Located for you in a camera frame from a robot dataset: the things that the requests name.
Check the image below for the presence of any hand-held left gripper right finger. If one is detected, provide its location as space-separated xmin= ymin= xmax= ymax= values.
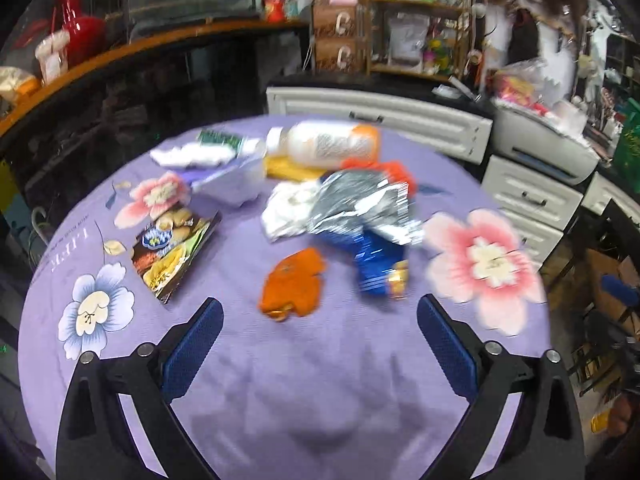
xmin=416 ymin=294 xmax=586 ymax=480

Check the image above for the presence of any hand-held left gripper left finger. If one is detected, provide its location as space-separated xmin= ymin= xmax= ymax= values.
xmin=56 ymin=297 xmax=225 ymax=480

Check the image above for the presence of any purple tissue pack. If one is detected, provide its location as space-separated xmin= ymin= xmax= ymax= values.
xmin=177 ymin=155 xmax=266 ymax=206

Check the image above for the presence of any white bottle with orange label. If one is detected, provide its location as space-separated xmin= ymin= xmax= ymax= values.
xmin=265 ymin=121 xmax=383 ymax=166

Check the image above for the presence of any food print packet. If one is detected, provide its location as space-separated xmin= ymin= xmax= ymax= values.
xmin=131 ymin=207 xmax=222 ymax=305

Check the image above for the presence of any blue snack packet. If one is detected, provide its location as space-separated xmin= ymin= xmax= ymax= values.
xmin=320 ymin=227 xmax=412 ymax=301

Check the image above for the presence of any orange crumpled wrapper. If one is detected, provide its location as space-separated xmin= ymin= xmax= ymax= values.
xmin=257 ymin=247 xmax=328 ymax=322

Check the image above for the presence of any purple floral tablecloth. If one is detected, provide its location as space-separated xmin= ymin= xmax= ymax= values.
xmin=17 ymin=114 xmax=553 ymax=480

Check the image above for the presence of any silver foil wrapper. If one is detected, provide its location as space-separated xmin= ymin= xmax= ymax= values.
xmin=306 ymin=169 xmax=426 ymax=247

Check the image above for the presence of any white crumpled wrapper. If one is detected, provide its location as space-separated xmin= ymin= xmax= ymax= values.
xmin=260 ymin=180 xmax=323 ymax=243

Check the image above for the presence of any narrow white drawer cabinet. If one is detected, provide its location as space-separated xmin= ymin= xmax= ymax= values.
xmin=482 ymin=155 xmax=584 ymax=267

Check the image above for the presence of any red-orange wrapper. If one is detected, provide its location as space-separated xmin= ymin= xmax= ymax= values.
xmin=342 ymin=157 xmax=418 ymax=196

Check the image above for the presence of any white crumpled tissue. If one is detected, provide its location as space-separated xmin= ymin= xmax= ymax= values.
xmin=150 ymin=142 xmax=238 ymax=168

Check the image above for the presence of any yellow ridged packet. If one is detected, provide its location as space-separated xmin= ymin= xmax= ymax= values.
xmin=263 ymin=155 xmax=331 ymax=182

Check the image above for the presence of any green and white small carton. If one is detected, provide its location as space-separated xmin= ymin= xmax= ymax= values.
xmin=196 ymin=130 xmax=266 ymax=156

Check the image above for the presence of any white printer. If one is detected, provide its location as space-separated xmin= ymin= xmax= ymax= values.
xmin=492 ymin=100 xmax=601 ymax=186

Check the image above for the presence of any long white drawer cabinet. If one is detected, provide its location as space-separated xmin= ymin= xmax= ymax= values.
xmin=266 ymin=86 xmax=494 ymax=163

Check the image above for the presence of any clear bag of snacks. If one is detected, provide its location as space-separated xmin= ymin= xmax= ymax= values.
xmin=487 ymin=57 xmax=556 ymax=111

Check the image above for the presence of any green shopping bag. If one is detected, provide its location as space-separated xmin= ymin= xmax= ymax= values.
xmin=612 ymin=97 xmax=640 ymax=188

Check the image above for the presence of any wooden counter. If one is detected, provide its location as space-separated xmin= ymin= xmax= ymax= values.
xmin=0 ymin=19 xmax=311 ymax=133

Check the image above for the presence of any wooden shelf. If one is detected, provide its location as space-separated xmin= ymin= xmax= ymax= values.
xmin=369 ymin=0 xmax=468 ymax=80

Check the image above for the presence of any pink and white snack bag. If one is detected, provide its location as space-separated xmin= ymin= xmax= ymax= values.
xmin=35 ymin=30 xmax=71 ymax=86

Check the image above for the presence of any red vase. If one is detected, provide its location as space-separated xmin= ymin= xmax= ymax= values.
xmin=52 ymin=0 xmax=107 ymax=68

